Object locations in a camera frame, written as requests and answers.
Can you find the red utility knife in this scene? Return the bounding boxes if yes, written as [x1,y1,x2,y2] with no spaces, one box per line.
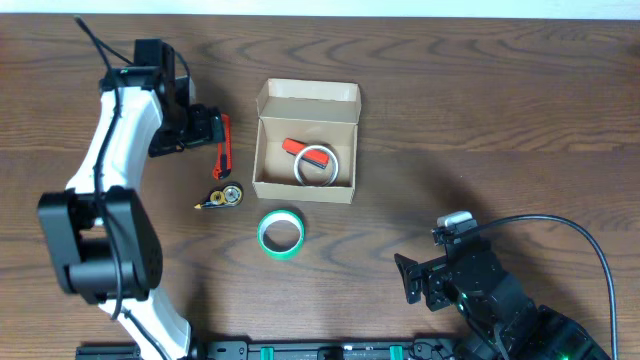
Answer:
[212,113,232,180]

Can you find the white tape roll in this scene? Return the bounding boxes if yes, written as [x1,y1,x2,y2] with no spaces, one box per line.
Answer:
[293,145,340,187]

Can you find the red black stapler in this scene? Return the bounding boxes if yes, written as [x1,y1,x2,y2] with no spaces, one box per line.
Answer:
[282,138,330,169]

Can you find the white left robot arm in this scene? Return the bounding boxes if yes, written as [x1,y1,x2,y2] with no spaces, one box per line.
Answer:
[37,63,230,359]

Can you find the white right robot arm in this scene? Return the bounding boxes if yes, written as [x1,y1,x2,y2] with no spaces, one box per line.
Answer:
[394,237,609,359]

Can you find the yellow black correction tape dispenser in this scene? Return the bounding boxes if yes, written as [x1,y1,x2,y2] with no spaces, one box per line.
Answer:
[194,182,244,210]

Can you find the open cardboard box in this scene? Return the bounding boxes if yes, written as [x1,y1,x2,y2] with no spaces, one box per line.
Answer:
[252,78,362,204]

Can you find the green tape roll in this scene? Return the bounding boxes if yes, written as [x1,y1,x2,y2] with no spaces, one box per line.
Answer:
[256,209,305,261]

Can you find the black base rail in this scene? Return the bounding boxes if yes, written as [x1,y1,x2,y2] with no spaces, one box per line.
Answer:
[74,337,481,360]

